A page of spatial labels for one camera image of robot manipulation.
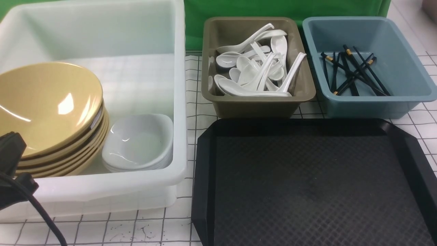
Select black gold-tipped chopstick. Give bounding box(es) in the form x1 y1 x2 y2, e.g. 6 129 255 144
320 52 388 96
343 44 380 96

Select yellow noodle bowl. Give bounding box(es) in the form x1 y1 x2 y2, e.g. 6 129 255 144
0 62 103 158

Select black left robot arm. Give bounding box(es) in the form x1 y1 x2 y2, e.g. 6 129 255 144
0 132 39 210

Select yellow stacked bowl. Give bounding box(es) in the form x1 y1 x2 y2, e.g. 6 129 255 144
15 108 109 178
18 102 105 168

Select olive plastic spoon bin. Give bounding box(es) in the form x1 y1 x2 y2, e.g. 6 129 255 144
201 17 316 119

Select black plastic serving tray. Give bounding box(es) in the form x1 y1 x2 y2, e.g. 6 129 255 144
191 119 436 246

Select white soup spoon right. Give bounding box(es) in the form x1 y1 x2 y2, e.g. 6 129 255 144
276 52 306 93

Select stacked white dishes in bin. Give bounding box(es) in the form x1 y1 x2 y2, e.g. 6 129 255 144
102 114 174 173

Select large white plastic bin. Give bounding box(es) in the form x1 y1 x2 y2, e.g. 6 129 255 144
1 0 187 218

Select green backdrop cloth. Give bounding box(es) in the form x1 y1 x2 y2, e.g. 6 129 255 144
184 0 391 51

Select gold-tipped chopstick in bin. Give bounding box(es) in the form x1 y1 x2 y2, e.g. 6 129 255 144
333 55 377 96

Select black chopstick in bin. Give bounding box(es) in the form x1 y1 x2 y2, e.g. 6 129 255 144
353 46 391 96

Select blue plastic chopstick bin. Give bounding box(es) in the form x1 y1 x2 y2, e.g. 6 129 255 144
302 16 436 119

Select white checkered tablecloth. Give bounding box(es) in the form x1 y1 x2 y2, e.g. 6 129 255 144
1 53 436 246

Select black cable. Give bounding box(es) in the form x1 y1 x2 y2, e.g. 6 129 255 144
0 173 68 246

